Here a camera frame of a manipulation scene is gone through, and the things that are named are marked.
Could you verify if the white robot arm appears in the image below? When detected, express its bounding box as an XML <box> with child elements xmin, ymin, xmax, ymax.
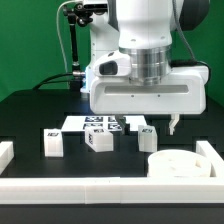
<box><xmin>83</xmin><ymin>0</ymin><xmax>210</xmax><ymax>132</ymax></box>

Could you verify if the white round stool seat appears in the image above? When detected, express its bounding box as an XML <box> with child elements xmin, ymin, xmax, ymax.
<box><xmin>148</xmin><ymin>149</ymin><xmax>211</xmax><ymax>178</ymax></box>

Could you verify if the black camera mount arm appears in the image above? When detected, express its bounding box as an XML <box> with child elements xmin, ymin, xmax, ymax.
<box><xmin>63</xmin><ymin>2</ymin><xmax>93</xmax><ymax>76</ymax></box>

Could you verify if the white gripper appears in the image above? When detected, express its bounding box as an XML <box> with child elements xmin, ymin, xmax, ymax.
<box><xmin>90</xmin><ymin>51</ymin><xmax>209</xmax><ymax>135</ymax></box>

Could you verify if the white U-shaped fence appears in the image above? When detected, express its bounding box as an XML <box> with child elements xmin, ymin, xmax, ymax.
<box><xmin>0</xmin><ymin>141</ymin><xmax>224</xmax><ymax>205</ymax></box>

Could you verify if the white cable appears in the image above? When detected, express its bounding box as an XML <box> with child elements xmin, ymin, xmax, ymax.
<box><xmin>55</xmin><ymin>0</ymin><xmax>81</xmax><ymax>74</ymax></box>

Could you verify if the white marker sheet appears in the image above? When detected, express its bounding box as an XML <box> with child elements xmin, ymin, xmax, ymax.
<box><xmin>61</xmin><ymin>116</ymin><xmax>146</xmax><ymax>132</ymax></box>

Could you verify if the black cable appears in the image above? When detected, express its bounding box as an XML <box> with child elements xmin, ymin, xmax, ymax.
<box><xmin>32</xmin><ymin>72</ymin><xmax>86</xmax><ymax>91</ymax></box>

